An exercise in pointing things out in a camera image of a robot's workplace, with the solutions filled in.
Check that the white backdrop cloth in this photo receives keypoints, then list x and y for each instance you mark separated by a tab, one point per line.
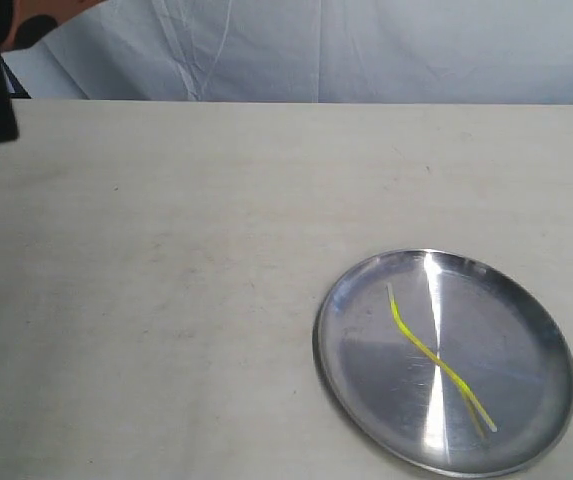
308	51

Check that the thin yellow strip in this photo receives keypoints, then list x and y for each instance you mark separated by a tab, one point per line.
475	408

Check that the round silver metal plate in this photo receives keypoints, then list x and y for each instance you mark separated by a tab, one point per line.
490	330

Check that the dark frame behind cloth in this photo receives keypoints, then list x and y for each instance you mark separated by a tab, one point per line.
15	88

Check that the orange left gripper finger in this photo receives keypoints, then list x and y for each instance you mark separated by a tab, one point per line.
31	20

